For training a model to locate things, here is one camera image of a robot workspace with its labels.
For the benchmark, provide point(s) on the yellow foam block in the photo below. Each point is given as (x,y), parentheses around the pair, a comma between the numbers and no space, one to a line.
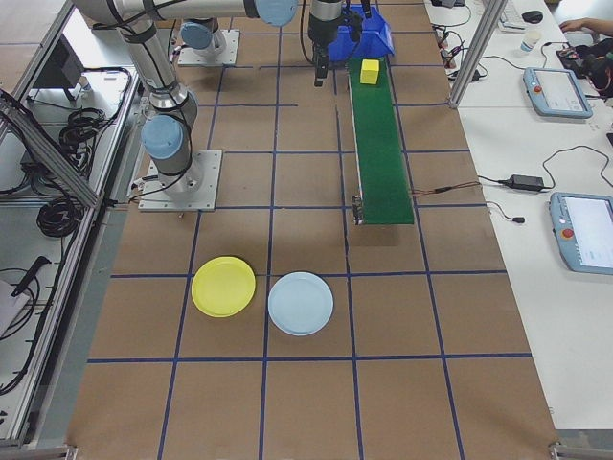
(370,74)

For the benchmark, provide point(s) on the person's bare forearm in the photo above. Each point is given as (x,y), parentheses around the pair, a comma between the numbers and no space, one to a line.
(598,25)

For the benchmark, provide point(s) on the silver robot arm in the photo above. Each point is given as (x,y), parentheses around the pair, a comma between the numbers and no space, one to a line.
(163,96)

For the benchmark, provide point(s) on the light blue plate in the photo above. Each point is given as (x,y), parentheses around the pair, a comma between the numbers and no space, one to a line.
(301,304)

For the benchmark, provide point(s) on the yellow plate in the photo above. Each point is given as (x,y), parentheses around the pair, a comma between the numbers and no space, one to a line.
(222,287)

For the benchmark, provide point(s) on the person's bare hand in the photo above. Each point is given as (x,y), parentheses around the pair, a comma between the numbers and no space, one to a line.
(572,25)

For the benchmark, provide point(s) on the blue plastic storage bin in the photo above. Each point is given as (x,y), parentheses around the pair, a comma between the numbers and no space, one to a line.
(380,40)

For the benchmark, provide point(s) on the green conveyor belt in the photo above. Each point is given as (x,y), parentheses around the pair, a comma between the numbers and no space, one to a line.
(378,144)

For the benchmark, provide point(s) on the power strip with plugs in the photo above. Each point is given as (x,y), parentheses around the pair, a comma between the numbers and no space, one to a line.
(449,55)

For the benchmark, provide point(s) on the black power adapter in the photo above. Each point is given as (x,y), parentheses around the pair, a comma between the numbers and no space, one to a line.
(527,182)
(476,75)

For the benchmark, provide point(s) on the white keyboard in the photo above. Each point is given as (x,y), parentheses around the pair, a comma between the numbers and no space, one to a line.
(512,19)

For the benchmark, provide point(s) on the black computer mouse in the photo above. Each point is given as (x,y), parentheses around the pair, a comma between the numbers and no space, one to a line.
(532,16)

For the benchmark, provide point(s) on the white paper cup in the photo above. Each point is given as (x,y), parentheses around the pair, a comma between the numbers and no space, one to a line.
(530,43)

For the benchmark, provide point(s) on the light blue teach pendant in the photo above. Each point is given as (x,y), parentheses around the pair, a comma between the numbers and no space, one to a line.
(589,235)
(558,93)

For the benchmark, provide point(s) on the black monitor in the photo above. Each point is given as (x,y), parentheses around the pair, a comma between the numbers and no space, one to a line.
(60,62)

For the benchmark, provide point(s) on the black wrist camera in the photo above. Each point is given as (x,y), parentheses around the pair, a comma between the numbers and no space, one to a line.
(355,25)

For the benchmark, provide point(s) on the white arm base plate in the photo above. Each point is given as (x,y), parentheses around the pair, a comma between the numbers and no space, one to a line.
(230,48)
(206,191)

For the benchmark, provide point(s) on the aluminium profile post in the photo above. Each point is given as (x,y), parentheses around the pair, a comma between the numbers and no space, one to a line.
(472,57)

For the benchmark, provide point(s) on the V-shaped metal bar frame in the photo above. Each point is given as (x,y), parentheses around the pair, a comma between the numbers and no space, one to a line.
(48,152)

